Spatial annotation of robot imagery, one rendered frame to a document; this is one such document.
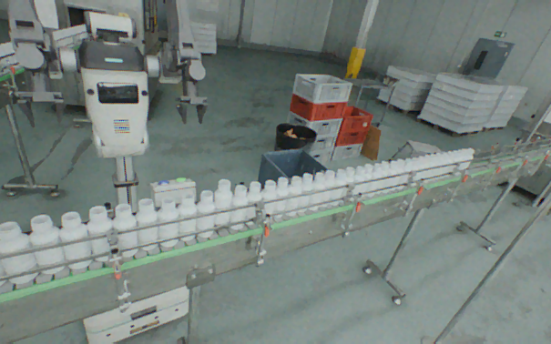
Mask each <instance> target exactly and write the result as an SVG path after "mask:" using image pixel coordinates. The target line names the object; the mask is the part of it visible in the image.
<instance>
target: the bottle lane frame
mask: <svg viewBox="0 0 551 344"><path fill-rule="evenodd" d="M541 157H542V156H540V157H533V158H529V159H530V160H532V161H534V163H533V164H532V163H530V161H527V163H526V164H525V166H521V168H520V169H519V171H518V172H517V174H516V177H513V179H515V178H519V177H523V176H524V175H525V173H526V172H527V171H528V170H527V169H528V168H529V167H530V168H533V167H536V165H537V164H538V161H539V160H540V158H541ZM520 164H521V162H518V163H514V164H510V165H506V166H503V167H505V169H502V168H501V169H500V170H499V172H498V173H496V172H495V174H494V176H493V177H492V179H491V180H490V185H488V186H487V187H491V186H494V185H497V184H501V183H504V182H506V181H508V178H506V177H505V174H506V173H508V174H507V177H509V178H510V177H511V175H512V174H510V173H514V172H515V170H517V168H518V167H519V165H520ZM531 164H532V167H531V166H530V165H531ZM509 168H511V170H510V171H509V172H510V173H509V172H508V170H509ZM530 168H529V169H530ZM494 170H495V169H494V168H493V169H489V170H486V171H482V172H477V173H473V174H470V175H469V176H471V177H472V178H470V177H468V178H467V179H466V180H465V182H461V184H460V186H459V187H458V189H457V190H456V195H455V196H454V197H453V198H455V197H460V196H463V195H466V194H469V193H472V192H475V191H477V190H481V189H482V187H481V186H484V185H485V182H484V181H483V180H482V177H483V175H485V177H484V180H485V181H487V180H488V178H489V177H490V176H491V174H492V173H493V171H494ZM459 179H460V177H457V178H453V179H448V180H445V181H442V182H438V183H434V184H431V185H426V186H424V187H427V188H428V189H427V190H425V189H423V190H422V191H421V193H420V195H418V194H417V195H416V197H415V199H414V201H413V203H412V208H411V209H410V211H409V213H412V212H415V211H418V209H421V208H424V207H430V205H431V203H432V201H433V199H434V198H435V197H437V196H440V195H443V197H442V200H441V201H440V203H441V202H444V201H446V200H447V198H448V197H446V196H445V194H444V192H445V191H446V190H447V189H448V186H449V185H450V184H452V185H451V186H450V187H449V189H450V190H452V191H453V190H454V188H455V186H456V184H457V183H458V181H459ZM480 180H482V182H481V183H480V185H481V186H479V182H480ZM415 189H416V187H415V188H413V189H409V190H405V191H402V192H398V193H393V194H391V195H390V194H389V195H387V196H383V197H376V198H372V199H368V200H365V201H362V202H363V203H364V204H365V205H366V207H364V206H363V205H361V207H360V209H359V211H355V213H354V217H353V220H352V228H351V229H350V232H353V231H355V230H358V229H361V228H366V227H369V226H372V225H375V224H378V223H382V222H384V221H387V220H390V219H393V218H398V217H400V216H402V215H403V210H401V208H400V205H401V204H402V203H403V199H404V197H405V196H407V199H405V202H406V203H407V204H409V202H410V200H411V198H412V196H413V192H414V191H415ZM353 205H354V204H353V203H351V204H350V205H346V206H343V207H341V206H340V207H337V208H334V207H333V208H332V209H327V208H326V210H324V211H320V212H318V213H313V214H310V215H307V214H306V213H305V214H306V216H303V217H300V216H299V215H298V216H299V217H298V218H291V219H289V220H284V219H283V221H282V222H279V224H277V222H276V221H275V220H274V221H275V225H270V226H271V228H272V229H274V232H272V233H270V232H269V235H268V236H267V237H266V238H265V241H264V245H263V249H264V250H265V251H266V253H265V255H264V256H263V259H267V258H272V257H276V256H278V255H281V254H284V253H288V252H291V251H293V250H296V249H299V248H304V247H307V246H309V245H312V244H315V243H318V242H321V241H323V240H326V239H330V238H336V237H338V236H341V235H342V232H343V231H344V230H343V229H342V226H341V223H342V220H344V218H343V216H344V212H347V211H348V213H347V217H346V221H348V220H349V218H350V215H351V212H352V208H353ZM261 232H262V228H259V227H258V226H257V228H256V229H253V230H248V231H245V232H240V231H239V233H238V234H235V235H231V234H230V233H229V236H227V237H224V238H221V237H220V235H219V238H217V239H212V240H209V239H208V241H205V242H201V243H199V242H198V241H197V240H196V241H197V244H194V245H190V246H187V244H186V243H185V247H184V248H177V249H175V247H174V246H173V249H172V250H170V251H166V252H162V251H161V249H160V250H159V253H158V254H154V255H149V254H148V253H147V255H146V256H145V257H143V258H135V256H133V259H132V260H130V261H126V262H124V265H123V266H121V273H126V272H128V278H129V279H128V280H127V282H129V286H130V289H129V290H128V292H129V293H130V296H128V301H131V303H134V302H137V301H140V300H142V299H145V298H150V297H153V296H156V295H159V294H162V293H166V292H169V291H171V290H174V289H177V288H182V287H185V286H187V281H188V273H189V272H190V271H191V270H193V269H198V268H202V267H206V266H208V265H212V266H214V267H215V273H214V277H216V276H219V275H222V274H225V273H228V272H231V271H233V270H236V269H239V268H245V267H247V266H248V265H250V264H253V263H255V258H257V254H256V251H255V247H256V245H258V242H257V236H261ZM117 308H119V301H118V294H117V283H116V277H115V271H114V268H110V267H106V266H105V263H103V268H100V269H97V270H93V271H90V270H89V268H87V272H86V273H82V274H78V275H75V276H74V275H73V272H71V273H70V276H69V277H67V278H60V279H55V277H54V276H53V277H52V280H51V281H49V282H46V283H42V284H38V285H37V284H36V281H34V284H33V286H30V287H26V288H20V289H16V286H15V285H14V288H13V290H12V291H9V293H5V294H1V295H0V344H10V343H13V342H17V341H19V340H22V339H28V338H31V337H34V336H35V335H36V334H39V333H43V332H46V331H49V330H51V329H56V328H59V327H62V326H65V325H68V324H72V323H75V322H78V321H80V320H83V319H88V318H91V317H94V316H96V315H99V314H102V313H105V311H108V310H111V309H117Z"/></svg>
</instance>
